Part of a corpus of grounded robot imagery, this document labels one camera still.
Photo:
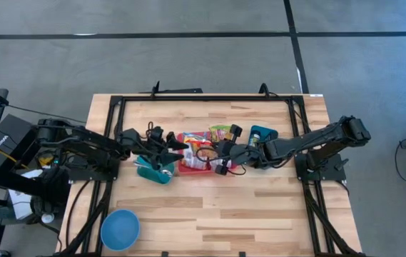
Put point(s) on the orange and green ramen packet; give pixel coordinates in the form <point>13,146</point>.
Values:
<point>218,132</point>

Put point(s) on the blue plastic bin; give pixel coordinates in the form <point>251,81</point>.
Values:
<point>268,132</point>

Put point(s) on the white paper box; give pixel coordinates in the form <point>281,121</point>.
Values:
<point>20,210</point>

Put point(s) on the pink plastic tray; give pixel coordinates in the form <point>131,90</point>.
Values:
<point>188,170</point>

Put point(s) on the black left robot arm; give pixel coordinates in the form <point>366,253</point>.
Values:
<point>88,142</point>

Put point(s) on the blue bowl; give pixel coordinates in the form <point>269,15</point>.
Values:
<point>120,230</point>

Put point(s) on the green plastic bin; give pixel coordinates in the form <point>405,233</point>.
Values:
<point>152,175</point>

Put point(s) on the black box white print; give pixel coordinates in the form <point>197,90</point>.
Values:
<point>13,132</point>

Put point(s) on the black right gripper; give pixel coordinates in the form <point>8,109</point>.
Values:
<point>245,153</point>

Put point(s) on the white round cap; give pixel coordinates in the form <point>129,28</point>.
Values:
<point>47,218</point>

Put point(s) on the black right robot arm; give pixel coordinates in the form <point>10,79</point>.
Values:
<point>313,139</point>

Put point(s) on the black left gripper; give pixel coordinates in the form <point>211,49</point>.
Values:
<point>145,144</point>

